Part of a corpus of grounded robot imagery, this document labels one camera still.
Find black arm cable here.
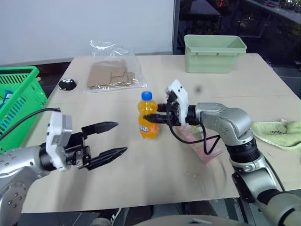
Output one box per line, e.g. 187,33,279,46
0,107,62,139
167,119,221,156

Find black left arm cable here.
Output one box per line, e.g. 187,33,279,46
0,107,62,139

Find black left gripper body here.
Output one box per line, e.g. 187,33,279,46
63,131,92,170

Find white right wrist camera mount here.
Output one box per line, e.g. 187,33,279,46
164,79,190,127

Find light green towel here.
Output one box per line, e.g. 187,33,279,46
251,119,301,152

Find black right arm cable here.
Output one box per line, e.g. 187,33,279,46
167,119,221,156

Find orange soda bottle blue cap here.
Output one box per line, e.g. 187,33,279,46
137,90,160,141

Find pale green plastic bin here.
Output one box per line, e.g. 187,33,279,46
183,34,247,74

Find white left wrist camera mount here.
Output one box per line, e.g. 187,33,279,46
45,111,73,173

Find brown cardboard pieces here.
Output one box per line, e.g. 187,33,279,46
87,58,139,89

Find blue white package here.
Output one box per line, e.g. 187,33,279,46
0,90,13,105

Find pink flat package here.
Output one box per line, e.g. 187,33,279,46
176,125,223,166

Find clear plastic bag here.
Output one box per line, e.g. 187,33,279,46
82,39,148,94

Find green plastic shopping basket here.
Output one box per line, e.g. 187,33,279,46
0,66,48,155

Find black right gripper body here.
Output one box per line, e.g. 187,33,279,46
165,92,182,126

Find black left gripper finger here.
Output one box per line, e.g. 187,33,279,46
81,121,119,140
87,146,128,171

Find small black round object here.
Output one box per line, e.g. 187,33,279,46
58,78,78,91

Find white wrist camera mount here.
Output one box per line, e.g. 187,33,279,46
45,111,73,173
164,79,190,127

